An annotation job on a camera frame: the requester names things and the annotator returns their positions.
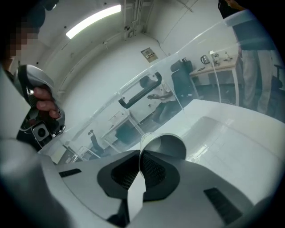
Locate ceiling light panel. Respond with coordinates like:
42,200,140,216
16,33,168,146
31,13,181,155
65,4,122,40

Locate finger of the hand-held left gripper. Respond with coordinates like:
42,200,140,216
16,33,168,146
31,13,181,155
14,64,55,106

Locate framed wall notice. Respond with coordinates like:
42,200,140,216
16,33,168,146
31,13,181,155
140,47,159,63

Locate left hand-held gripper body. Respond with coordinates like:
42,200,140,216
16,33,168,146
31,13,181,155
19,85,66,148

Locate white ceiling pipe bundle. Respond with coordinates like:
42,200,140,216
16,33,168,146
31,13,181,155
123,0,148,41

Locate wooden-top desk with white legs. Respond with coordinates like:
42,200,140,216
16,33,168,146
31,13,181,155
189,53,241,106

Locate person's head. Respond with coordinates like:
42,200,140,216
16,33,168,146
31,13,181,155
0,4,46,67

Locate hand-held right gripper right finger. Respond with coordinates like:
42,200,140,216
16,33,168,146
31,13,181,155
128,151,277,228

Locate black head-mounted camera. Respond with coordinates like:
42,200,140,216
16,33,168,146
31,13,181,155
43,0,60,11

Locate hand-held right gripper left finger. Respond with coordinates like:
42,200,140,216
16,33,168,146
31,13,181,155
0,138,140,228

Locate person's left hand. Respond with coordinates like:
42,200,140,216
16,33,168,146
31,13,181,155
33,85,61,119

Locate clear plastic storage bin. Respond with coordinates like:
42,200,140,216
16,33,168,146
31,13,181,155
37,8,285,221

